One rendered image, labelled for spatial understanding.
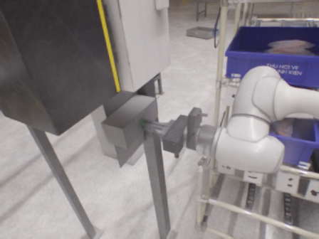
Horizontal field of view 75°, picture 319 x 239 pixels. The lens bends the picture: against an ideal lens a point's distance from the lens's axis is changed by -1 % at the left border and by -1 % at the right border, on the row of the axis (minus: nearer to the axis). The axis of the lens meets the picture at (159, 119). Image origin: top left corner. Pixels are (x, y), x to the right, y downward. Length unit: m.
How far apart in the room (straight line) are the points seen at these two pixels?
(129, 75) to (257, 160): 0.35
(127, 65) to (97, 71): 0.08
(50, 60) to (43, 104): 0.06
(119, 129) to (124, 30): 0.30
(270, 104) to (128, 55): 0.36
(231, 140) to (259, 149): 0.07
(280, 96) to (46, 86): 0.49
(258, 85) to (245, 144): 0.16
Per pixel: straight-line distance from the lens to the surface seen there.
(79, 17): 0.37
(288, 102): 0.59
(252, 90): 0.60
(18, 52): 0.32
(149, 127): 0.66
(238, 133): 0.56
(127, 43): 0.44
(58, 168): 1.28
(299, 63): 1.12
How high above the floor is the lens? 1.54
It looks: 34 degrees down
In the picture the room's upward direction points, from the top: 6 degrees counter-clockwise
